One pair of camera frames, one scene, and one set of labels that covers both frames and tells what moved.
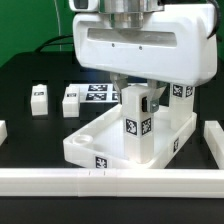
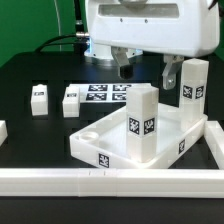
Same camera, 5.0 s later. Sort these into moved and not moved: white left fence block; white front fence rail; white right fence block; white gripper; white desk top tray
Moved: white gripper; white desk top tray
Not moved: white left fence block; white front fence rail; white right fence block
